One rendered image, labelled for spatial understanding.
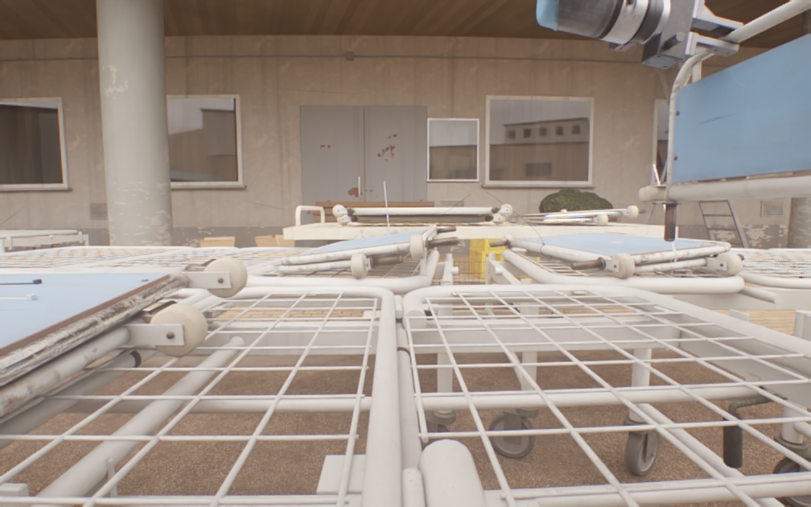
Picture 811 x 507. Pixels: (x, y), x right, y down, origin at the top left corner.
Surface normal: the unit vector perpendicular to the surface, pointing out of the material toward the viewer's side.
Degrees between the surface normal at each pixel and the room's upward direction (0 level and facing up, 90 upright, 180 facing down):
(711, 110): 90
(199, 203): 90
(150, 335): 93
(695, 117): 90
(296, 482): 0
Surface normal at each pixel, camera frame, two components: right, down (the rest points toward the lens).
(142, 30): 0.79, 0.06
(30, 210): 0.04, 0.11
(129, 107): 0.42, 0.09
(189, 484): 0.00, -0.99
